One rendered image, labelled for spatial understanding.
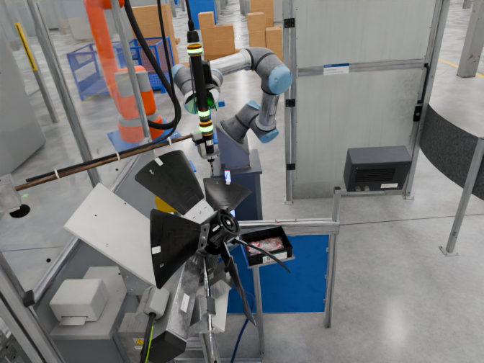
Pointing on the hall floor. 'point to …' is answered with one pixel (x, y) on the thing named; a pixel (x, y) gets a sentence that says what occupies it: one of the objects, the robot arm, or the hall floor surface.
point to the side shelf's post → (119, 346)
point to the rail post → (331, 279)
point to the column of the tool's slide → (26, 325)
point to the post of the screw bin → (258, 309)
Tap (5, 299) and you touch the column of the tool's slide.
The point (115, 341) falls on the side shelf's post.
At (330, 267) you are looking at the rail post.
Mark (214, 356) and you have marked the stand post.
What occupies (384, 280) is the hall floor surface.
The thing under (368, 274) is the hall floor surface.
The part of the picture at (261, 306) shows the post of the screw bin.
